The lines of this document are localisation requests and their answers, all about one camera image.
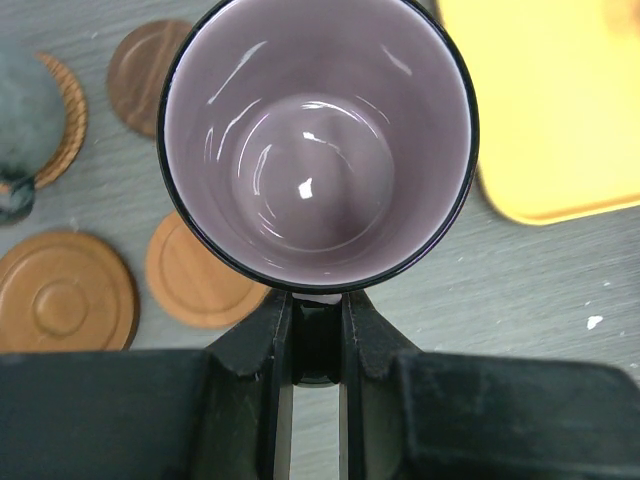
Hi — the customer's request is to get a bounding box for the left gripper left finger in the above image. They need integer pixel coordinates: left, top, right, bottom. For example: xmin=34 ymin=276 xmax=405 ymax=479
xmin=201 ymin=290 xmax=293 ymax=479

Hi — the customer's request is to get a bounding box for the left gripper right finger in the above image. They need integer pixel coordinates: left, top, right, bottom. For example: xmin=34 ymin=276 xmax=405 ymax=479
xmin=339 ymin=291 xmax=410 ymax=479

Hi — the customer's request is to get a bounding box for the orange wooden coaster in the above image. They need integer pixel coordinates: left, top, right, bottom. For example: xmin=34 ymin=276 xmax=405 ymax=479
xmin=146 ymin=212 xmax=269 ymax=329

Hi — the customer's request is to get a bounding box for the grooved wooden coaster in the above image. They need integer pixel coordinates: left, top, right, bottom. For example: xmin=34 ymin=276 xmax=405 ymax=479
xmin=1 ymin=230 xmax=139 ymax=353

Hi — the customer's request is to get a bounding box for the purple transparent cup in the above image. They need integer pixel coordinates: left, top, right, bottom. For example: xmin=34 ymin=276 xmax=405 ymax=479
xmin=155 ymin=0 xmax=481 ymax=386

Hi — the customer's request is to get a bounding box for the orange cork coaster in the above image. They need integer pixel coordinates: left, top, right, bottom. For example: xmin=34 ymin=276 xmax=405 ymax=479
xmin=0 ymin=51 xmax=90 ymax=195

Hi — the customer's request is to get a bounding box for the dark brown wooden coaster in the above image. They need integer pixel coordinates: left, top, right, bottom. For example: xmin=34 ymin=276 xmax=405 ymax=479
xmin=106 ymin=19 xmax=192 ymax=138

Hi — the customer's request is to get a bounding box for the grey mug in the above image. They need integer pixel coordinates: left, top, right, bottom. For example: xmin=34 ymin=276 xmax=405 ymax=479
xmin=1 ymin=42 xmax=66 ymax=226

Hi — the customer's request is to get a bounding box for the yellow tray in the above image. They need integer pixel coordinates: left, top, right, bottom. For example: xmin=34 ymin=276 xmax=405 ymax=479
xmin=439 ymin=1 xmax=639 ymax=225

